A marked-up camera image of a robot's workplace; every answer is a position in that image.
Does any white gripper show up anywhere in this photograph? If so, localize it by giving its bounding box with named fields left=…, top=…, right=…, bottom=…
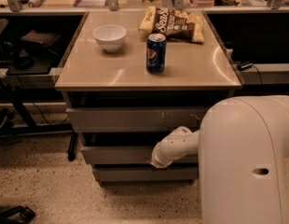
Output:
left=150, top=142, right=174, bottom=168

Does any grey drawer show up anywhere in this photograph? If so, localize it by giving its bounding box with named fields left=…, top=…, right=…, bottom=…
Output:
left=66, top=106, right=206, bottom=133
left=92, top=167, right=199, bottom=183
left=80, top=145, right=199, bottom=165

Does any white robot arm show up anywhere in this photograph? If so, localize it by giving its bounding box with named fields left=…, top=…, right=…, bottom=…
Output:
left=150, top=95, right=289, bottom=224

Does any grey bottom drawer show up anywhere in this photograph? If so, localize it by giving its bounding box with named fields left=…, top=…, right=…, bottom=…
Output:
left=92, top=167, right=199, bottom=183

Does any grey top drawer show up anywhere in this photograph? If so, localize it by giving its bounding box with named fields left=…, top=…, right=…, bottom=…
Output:
left=66, top=106, right=206, bottom=133

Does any grey drawer cabinet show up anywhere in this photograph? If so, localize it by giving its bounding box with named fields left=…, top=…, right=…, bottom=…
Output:
left=54, top=10, right=243, bottom=187

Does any black table leg left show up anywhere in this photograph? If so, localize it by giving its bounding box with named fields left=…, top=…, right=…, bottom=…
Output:
left=67, top=132, right=77, bottom=161

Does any blue pepsi can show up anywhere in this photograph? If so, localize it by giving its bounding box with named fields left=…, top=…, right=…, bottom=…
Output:
left=146, top=34, right=167, bottom=74

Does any black power adapter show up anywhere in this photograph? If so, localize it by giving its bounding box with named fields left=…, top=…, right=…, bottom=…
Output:
left=236, top=62, right=253, bottom=71

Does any brown chip bag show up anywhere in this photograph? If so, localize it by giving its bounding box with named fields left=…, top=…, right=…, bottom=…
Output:
left=139, top=7, right=204, bottom=44

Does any white bowl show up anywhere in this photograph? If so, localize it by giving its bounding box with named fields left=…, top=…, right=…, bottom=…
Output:
left=92, top=24, right=127, bottom=52

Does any black object floor corner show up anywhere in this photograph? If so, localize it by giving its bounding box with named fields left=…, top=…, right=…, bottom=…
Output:
left=0, top=205, right=35, bottom=224

